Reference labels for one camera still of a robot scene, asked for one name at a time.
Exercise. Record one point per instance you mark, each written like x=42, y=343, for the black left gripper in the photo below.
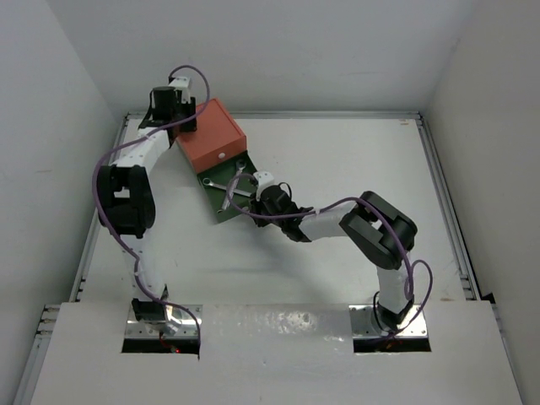
x=188, y=108

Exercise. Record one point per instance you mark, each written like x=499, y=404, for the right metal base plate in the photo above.
x=364, y=326

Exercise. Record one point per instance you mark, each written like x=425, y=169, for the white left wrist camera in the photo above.
x=183, y=86

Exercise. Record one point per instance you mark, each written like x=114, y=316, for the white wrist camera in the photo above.
x=264, y=180
x=183, y=86

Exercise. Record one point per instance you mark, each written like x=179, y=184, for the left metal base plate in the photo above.
x=177, y=324

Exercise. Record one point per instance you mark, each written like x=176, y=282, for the silver ring wrench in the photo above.
x=240, y=166

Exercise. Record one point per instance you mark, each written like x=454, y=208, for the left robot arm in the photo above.
x=124, y=198

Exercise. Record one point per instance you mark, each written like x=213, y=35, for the white foam front board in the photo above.
x=278, y=354

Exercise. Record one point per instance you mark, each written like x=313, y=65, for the orange drawer cabinet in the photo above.
x=218, y=137

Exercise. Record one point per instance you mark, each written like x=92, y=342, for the silver combination wrench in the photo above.
x=207, y=182

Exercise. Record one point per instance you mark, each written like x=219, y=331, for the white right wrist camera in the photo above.
x=264, y=180

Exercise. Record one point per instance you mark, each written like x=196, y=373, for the metal base plate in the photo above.
x=177, y=324
x=364, y=326

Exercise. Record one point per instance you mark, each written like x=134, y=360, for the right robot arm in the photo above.
x=382, y=233

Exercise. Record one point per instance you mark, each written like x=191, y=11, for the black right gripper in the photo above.
x=257, y=204

